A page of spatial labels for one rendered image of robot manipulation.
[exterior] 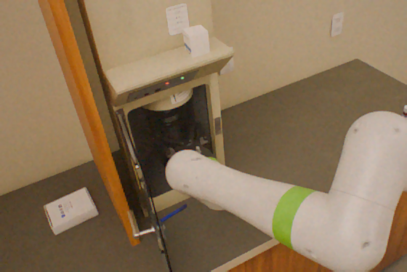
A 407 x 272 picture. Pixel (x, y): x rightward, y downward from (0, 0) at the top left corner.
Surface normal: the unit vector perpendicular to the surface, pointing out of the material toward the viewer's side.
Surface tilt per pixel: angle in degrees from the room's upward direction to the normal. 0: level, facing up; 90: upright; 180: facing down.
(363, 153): 46
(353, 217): 35
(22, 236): 0
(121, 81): 0
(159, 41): 90
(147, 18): 90
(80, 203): 0
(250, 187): 22
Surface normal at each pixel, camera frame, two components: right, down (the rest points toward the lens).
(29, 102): 0.46, 0.51
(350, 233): -0.27, -0.29
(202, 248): -0.09, -0.78
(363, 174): -0.55, -0.26
